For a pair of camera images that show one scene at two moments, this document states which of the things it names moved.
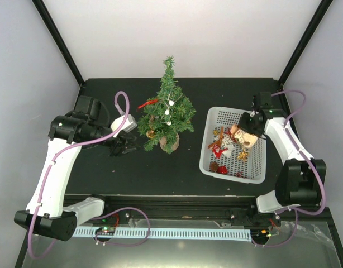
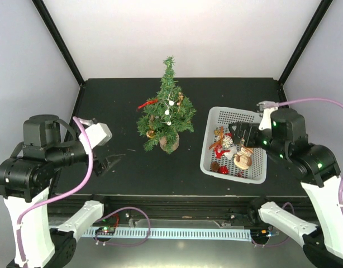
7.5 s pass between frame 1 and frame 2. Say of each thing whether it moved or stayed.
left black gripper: moved
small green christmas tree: stayed
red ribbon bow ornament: stayed
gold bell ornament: stayed
